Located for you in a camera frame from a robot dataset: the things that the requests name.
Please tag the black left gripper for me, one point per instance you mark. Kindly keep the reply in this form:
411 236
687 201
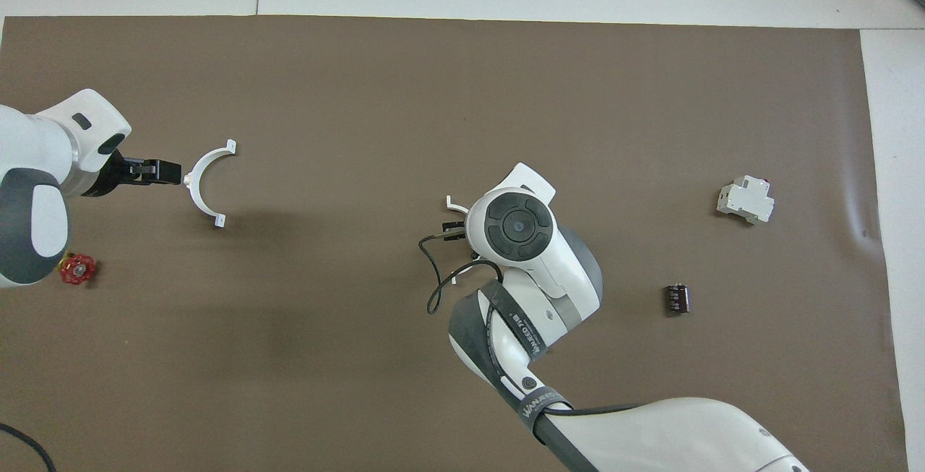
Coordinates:
115 172

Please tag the white circuit breaker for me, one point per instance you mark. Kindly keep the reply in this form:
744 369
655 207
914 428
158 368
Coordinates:
744 201

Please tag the brown table mat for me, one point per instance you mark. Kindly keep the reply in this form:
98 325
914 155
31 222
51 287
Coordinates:
361 132

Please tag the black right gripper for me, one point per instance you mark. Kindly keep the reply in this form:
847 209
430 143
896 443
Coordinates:
454 230

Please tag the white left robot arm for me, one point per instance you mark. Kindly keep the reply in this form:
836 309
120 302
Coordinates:
36 154

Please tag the small black connector block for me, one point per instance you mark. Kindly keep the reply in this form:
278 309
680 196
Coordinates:
678 298

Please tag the red and yellow valve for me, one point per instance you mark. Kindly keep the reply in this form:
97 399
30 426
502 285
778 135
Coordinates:
78 270

